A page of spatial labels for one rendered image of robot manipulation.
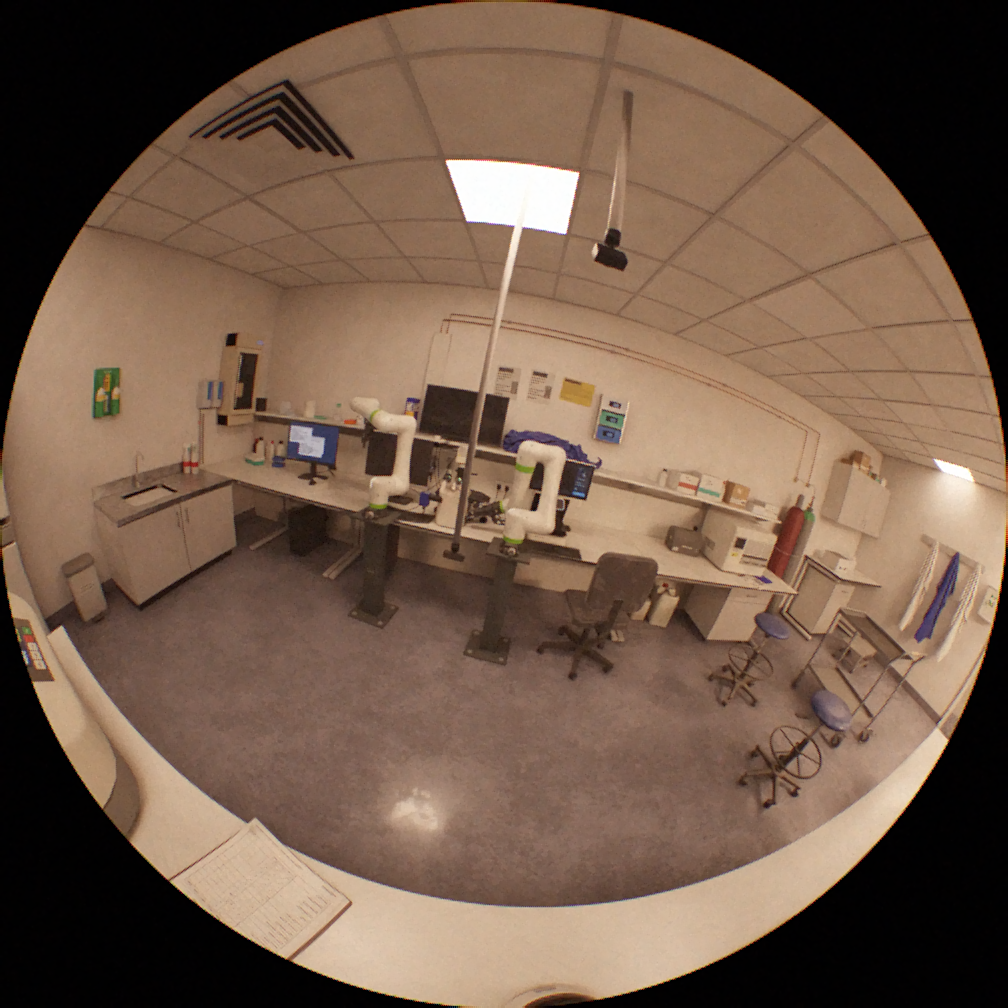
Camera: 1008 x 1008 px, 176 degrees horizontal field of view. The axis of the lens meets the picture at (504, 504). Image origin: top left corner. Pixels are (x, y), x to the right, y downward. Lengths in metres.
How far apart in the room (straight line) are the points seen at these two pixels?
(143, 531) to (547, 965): 2.81
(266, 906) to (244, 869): 0.08
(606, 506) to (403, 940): 3.03
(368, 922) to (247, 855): 0.23
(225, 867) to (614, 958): 0.65
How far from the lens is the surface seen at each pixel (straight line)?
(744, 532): 3.03
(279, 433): 3.86
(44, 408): 2.99
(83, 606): 3.08
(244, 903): 0.74
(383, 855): 1.62
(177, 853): 0.81
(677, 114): 1.35
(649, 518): 3.21
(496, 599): 2.10
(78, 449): 3.08
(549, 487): 1.90
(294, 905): 0.71
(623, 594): 2.01
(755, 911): 0.95
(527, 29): 1.23
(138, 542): 2.75
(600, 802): 1.89
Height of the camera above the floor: 1.59
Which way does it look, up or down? 16 degrees down
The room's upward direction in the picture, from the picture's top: 12 degrees clockwise
